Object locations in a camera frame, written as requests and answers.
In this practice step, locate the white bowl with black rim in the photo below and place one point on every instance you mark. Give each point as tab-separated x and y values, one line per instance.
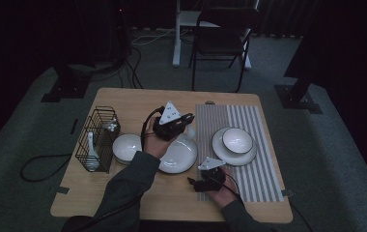
125	148
238	140

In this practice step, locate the dark equipment with red light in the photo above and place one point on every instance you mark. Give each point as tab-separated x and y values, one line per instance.
107	32

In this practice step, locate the bundle of white chopsticks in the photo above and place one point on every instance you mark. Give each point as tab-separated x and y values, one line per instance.
111	125

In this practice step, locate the grey striped placemat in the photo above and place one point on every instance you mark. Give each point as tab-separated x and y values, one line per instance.
268	180

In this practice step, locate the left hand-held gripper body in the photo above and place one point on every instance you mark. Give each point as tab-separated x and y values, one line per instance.
168	129

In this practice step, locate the person's right hand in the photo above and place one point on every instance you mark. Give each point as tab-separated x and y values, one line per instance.
225	198

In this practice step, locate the white desk frame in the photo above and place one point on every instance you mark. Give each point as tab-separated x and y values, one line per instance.
176	38

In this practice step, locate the dark curtain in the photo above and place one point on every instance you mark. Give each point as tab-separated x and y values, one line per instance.
284	16

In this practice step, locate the black metal stand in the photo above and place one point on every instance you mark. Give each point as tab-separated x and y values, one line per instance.
296	96
65	90

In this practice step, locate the black folding chair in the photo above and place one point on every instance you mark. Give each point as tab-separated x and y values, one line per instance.
220	42

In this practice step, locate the white plate with black rim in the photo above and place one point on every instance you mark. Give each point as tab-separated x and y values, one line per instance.
223	156
181	158

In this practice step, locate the grey tape piece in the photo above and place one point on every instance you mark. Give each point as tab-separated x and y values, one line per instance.
59	190
287	192

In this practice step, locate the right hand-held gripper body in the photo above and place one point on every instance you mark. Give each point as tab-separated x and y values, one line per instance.
213	180

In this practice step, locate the person's left hand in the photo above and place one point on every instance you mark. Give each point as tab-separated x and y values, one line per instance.
154	145

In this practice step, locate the round brown table grommet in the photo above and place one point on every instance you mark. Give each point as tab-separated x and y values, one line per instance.
209	102

